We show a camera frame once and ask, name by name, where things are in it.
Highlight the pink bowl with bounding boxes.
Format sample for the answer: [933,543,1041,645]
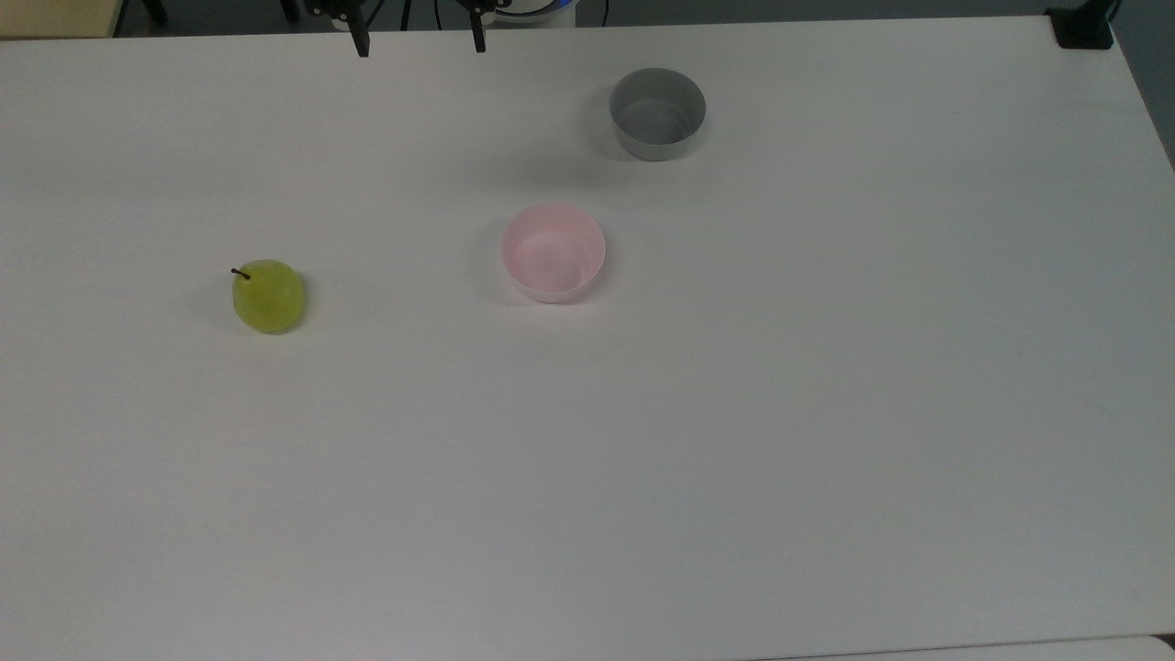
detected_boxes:
[501,203,607,304]

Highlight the grey bowl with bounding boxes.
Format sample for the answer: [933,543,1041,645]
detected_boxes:
[610,67,707,162]

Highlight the beige furniture panel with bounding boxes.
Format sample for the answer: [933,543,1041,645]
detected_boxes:
[0,0,125,39]

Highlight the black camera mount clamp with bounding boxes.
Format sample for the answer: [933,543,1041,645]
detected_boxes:
[1046,0,1123,50]

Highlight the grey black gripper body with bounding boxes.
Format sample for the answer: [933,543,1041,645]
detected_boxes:
[306,0,501,19]

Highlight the green pear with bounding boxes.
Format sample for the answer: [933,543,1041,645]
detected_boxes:
[230,259,306,334]

